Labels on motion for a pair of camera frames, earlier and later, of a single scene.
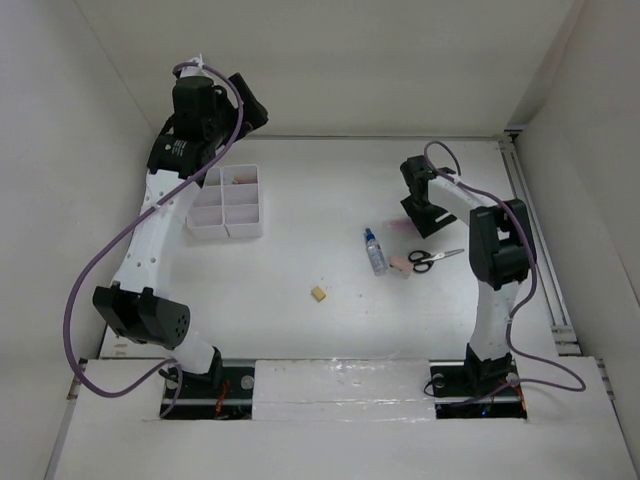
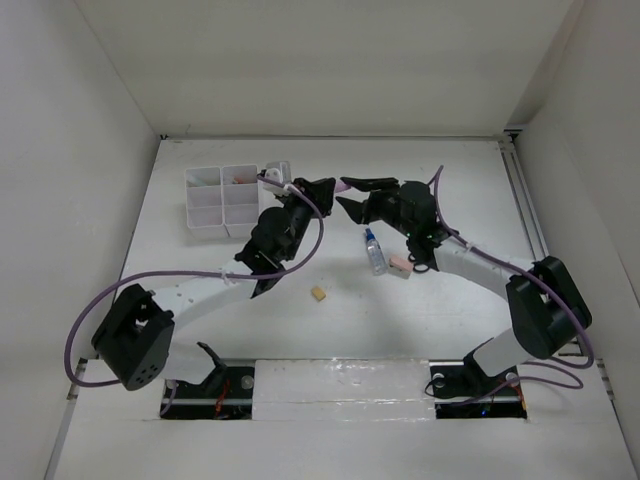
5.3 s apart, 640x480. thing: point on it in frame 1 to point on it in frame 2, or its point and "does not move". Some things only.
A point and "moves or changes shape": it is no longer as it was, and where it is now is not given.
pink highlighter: x=404 y=224 moves or changes shape
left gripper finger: x=254 y=113 to x=321 y=192
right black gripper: x=427 y=225 to x=357 y=211
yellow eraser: x=318 y=293 does not move
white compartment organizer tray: x=228 y=205 does not move
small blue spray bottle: x=376 y=254 does not move
